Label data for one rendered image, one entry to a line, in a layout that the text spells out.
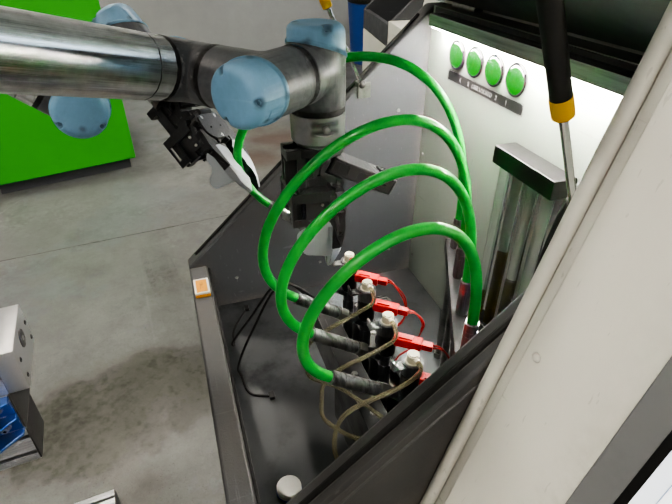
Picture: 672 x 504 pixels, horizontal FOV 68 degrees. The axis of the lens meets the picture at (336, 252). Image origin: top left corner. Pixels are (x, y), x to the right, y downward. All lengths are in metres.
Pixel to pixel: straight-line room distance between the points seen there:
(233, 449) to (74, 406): 1.55
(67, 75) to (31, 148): 3.47
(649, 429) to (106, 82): 0.56
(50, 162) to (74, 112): 3.28
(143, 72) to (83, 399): 1.83
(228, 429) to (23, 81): 0.53
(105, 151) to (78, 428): 2.37
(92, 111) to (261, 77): 0.31
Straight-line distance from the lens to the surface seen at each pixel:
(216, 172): 0.86
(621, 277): 0.43
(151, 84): 0.62
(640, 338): 0.42
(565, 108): 0.45
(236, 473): 0.77
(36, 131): 4.00
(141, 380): 2.29
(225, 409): 0.84
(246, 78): 0.56
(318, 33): 0.65
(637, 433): 0.43
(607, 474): 0.46
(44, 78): 0.56
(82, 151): 4.06
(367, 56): 0.77
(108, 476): 2.04
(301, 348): 0.57
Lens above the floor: 1.59
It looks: 34 degrees down
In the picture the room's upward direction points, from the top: straight up
